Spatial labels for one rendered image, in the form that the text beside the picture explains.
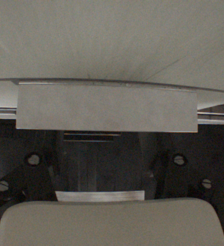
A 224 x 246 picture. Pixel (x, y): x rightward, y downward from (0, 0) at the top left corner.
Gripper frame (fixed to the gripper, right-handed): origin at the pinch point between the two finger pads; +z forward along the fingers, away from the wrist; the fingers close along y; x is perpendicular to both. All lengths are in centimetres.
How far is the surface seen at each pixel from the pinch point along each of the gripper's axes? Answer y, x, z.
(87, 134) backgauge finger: -0.6, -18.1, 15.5
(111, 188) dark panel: 9, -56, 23
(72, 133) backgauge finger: -3.4, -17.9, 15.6
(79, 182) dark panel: -3, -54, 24
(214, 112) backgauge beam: 30.3, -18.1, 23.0
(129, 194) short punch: 3.3, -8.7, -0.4
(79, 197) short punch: -1.7, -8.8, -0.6
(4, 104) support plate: -8.2, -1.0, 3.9
